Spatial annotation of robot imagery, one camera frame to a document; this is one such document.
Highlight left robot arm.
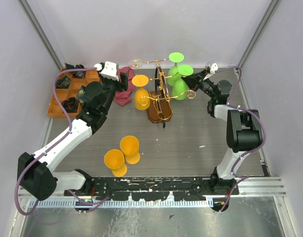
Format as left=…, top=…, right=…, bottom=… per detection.
left=15, top=73, right=129, bottom=201

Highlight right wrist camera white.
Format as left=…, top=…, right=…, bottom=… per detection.
left=205, top=61, right=219, bottom=75

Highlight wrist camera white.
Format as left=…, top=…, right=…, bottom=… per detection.
left=205, top=61, right=219, bottom=75
left=94, top=61, right=119, bottom=81

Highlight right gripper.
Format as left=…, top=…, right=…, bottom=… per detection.
left=182, top=69, right=217, bottom=100

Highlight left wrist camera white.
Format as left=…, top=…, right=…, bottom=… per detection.
left=94, top=61, right=119, bottom=81

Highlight black red cloth bundle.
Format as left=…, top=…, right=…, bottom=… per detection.
left=61, top=97, right=80, bottom=114

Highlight dark green patterned cloth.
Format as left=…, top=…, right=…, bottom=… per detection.
left=55, top=76, right=71, bottom=89

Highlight clear wine glass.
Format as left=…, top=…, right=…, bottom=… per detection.
left=128, top=59, right=143, bottom=75

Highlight dark navy folded cloth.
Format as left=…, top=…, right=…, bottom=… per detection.
left=65, top=63, right=86, bottom=79

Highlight blue yellow floral cloth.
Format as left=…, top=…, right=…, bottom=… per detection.
left=76, top=85, right=87, bottom=105

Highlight wooden compartment tray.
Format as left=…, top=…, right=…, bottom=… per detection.
left=47, top=70, right=101, bottom=119

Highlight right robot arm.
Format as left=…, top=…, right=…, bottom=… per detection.
left=182, top=67, right=265, bottom=195

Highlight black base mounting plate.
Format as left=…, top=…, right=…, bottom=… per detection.
left=73, top=176, right=237, bottom=201

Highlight gold wire glass rack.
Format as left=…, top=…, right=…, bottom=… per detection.
left=142, top=58, right=196, bottom=128

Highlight maroon cloth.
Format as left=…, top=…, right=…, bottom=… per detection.
left=114, top=66, right=134, bottom=106

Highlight orange goblet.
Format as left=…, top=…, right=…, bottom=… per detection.
left=104, top=149, right=127, bottom=177
left=132, top=75, right=151, bottom=110
left=120, top=135, right=140, bottom=164

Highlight orange goblet front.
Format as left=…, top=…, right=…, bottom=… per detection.
left=104, top=149, right=127, bottom=177

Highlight green goblet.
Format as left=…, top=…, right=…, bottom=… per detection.
left=171, top=64, right=193, bottom=100
left=167, top=52, right=184, bottom=86

